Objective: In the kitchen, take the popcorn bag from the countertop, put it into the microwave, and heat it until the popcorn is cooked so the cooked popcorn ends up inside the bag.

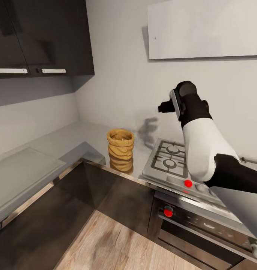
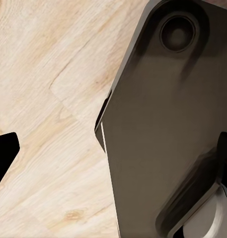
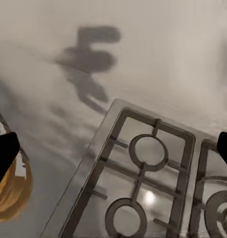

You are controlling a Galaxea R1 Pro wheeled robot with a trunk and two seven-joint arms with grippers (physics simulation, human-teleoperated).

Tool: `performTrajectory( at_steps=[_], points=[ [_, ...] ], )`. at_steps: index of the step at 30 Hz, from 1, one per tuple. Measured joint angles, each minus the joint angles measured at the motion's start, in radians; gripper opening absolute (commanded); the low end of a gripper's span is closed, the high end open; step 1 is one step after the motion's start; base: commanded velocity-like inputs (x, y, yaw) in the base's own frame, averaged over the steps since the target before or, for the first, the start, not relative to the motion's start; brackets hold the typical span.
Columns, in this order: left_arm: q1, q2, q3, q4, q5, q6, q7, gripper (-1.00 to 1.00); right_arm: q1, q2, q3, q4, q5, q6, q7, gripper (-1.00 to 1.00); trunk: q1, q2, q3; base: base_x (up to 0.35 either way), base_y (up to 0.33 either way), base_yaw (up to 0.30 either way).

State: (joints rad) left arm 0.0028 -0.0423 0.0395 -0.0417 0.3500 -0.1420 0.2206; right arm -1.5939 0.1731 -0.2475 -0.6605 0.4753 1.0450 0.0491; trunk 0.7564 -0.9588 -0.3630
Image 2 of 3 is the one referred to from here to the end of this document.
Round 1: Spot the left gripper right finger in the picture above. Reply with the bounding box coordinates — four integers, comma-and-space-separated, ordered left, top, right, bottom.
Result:
217, 132, 227, 164

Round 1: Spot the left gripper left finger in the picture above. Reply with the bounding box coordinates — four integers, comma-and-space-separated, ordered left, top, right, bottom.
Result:
0, 132, 20, 182

